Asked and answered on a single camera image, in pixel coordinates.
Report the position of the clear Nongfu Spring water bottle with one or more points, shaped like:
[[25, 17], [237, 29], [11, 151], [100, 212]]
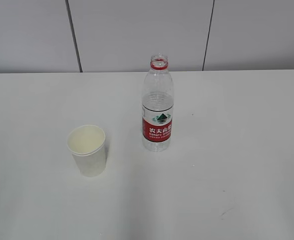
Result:
[[157, 105]]

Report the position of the white paper cup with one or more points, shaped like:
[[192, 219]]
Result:
[[87, 146]]

